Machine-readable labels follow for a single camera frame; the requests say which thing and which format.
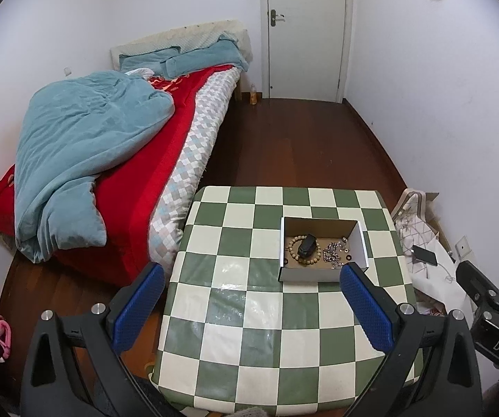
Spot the black smart band watch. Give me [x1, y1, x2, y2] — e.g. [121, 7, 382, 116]
[297, 234, 317, 259]

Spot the black smartphone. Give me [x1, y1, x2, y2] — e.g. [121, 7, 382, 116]
[411, 245, 438, 267]

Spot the white cardboard box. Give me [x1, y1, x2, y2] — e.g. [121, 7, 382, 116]
[277, 216, 369, 283]

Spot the red bed sheet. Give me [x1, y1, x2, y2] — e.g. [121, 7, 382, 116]
[0, 65, 234, 286]

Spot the checkered patterned mattress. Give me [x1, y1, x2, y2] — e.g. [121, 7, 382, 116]
[148, 67, 242, 278]

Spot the teal blue blanket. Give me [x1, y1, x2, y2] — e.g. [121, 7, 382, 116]
[15, 71, 175, 263]

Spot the yellow drink bottle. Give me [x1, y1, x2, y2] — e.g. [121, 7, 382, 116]
[249, 84, 258, 106]

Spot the teal pillow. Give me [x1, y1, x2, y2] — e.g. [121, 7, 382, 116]
[119, 33, 249, 80]

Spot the white padded headboard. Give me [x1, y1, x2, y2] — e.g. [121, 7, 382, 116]
[110, 19, 253, 71]

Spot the white door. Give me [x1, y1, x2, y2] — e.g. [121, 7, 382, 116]
[261, 0, 353, 103]

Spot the white wall socket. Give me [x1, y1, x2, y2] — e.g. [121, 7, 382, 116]
[455, 235, 473, 261]

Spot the chunky silver chain bracelet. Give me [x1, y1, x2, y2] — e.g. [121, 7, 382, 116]
[322, 242, 344, 269]

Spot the wooden bead bracelet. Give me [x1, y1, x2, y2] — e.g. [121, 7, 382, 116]
[286, 233, 323, 267]

